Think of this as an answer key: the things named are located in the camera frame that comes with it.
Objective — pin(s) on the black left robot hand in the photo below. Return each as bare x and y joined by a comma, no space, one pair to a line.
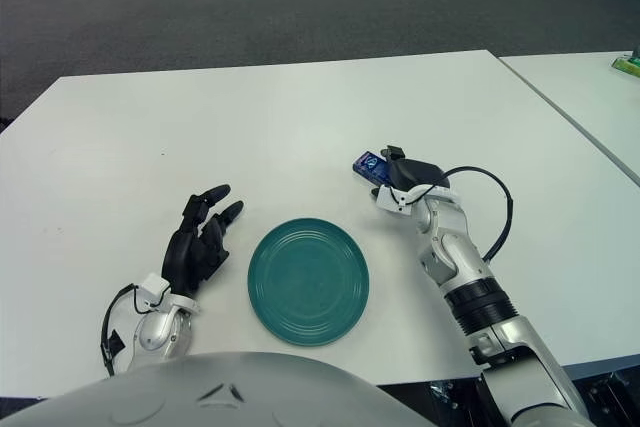
187,252

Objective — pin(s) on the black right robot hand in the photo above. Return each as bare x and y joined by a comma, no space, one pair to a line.
415,172

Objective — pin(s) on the blue gum pack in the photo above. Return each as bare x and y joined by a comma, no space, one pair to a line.
370,164

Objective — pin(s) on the green round plate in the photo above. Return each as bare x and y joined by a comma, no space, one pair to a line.
310,282

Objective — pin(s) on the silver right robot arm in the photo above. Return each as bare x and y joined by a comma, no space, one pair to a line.
450,257

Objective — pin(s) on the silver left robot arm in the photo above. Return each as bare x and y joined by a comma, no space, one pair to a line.
155,332

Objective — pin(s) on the grey robot torso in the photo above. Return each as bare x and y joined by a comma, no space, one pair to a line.
200,387

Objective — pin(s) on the white side table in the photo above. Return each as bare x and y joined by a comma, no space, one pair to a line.
585,97

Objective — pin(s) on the green box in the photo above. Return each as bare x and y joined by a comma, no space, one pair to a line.
627,66

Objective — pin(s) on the black equipment under table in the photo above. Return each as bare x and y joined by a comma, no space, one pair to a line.
615,397

